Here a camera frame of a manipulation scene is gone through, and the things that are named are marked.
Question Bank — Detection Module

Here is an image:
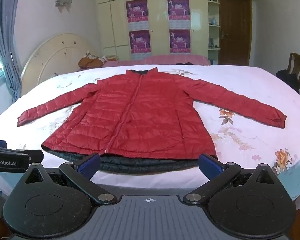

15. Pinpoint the bed with pink sheet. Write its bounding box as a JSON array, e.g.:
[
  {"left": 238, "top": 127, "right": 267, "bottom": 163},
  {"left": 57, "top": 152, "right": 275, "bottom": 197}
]
[{"left": 79, "top": 54, "right": 212, "bottom": 72}]

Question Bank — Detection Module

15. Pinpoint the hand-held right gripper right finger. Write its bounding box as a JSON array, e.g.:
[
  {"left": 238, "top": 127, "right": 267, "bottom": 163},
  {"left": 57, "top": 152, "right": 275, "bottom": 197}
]
[{"left": 183, "top": 152, "right": 278, "bottom": 206}]

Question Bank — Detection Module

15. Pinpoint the red puffer jacket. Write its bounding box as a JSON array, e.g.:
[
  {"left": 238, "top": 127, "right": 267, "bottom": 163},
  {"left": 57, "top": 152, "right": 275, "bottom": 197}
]
[{"left": 17, "top": 67, "right": 287, "bottom": 174}]

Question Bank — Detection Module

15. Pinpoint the cream corner shelf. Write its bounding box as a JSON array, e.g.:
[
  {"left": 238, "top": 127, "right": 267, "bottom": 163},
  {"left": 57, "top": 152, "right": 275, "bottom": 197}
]
[{"left": 206, "top": 0, "right": 221, "bottom": 65}]

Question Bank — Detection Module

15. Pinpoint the blue curtain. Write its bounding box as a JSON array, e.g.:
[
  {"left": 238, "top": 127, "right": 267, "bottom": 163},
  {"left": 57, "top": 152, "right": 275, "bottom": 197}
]
[{"left": 0, "top": 0, "right": 23, "bottom": 103}]

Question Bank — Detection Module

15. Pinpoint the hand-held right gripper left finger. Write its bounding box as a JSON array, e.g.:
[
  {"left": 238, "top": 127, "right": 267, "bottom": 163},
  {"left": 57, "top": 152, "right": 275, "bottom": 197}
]
[{"left": 24, "top": 152, "right": 118, "bottom": 205}]

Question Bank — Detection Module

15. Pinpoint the brown wooden door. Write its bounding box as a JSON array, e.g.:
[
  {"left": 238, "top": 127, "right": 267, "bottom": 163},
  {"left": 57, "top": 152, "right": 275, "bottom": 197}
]
[{"left": 218, "top": 0, "right": 253, "bottom": 66}]

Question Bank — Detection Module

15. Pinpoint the cream round headboard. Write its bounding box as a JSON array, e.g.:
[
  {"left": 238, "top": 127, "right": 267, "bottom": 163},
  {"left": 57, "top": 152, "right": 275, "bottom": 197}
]
[{"left": 21, "top": 33, "right": 100, "bottom": 89}]

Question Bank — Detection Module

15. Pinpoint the bed with floral sheet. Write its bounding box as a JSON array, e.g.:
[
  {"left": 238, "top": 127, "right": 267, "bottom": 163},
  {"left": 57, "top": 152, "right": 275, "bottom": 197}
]
[{"left": 0, "top": 64, "right": 300, "bottom": 205}]

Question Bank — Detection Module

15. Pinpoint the wooden chair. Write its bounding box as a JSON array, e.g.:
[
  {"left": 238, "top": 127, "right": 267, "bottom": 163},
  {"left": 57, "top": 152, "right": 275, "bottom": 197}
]
[{"left": 289, "top": 52, "right": 300, "bottom": 80}]

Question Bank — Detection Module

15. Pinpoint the purple wall poster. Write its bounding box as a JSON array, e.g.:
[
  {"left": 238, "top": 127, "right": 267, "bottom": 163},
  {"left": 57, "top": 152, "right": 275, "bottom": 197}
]
[
  {"left": 126, "top": 0, "right": 148, "bottom": 30},
  {"left": 167, "top": 0, "right": 190, "bottom": 29},
  {"left": 169, "top": 29, "right": 191, "bottom": 53},
  {"left": 129, "top": 30, "right": 151, "bottom": 54}
]

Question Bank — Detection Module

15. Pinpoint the cream wardrobe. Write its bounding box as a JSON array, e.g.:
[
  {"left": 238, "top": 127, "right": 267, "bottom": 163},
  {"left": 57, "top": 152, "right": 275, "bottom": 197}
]
[{"left": 94, "top": 0, "right": 210, "bottom": 60}]

